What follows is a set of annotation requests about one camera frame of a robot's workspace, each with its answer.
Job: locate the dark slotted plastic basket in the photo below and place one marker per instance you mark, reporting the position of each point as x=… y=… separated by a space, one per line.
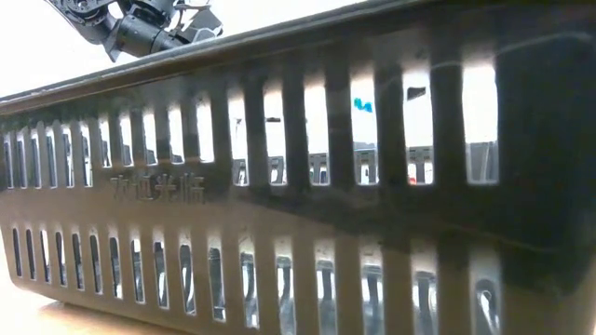
x=326 y=209

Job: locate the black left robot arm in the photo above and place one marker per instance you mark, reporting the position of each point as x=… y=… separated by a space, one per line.
x=135 y=35

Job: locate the small teal object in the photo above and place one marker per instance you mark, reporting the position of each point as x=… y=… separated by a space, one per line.
x=362 y=105

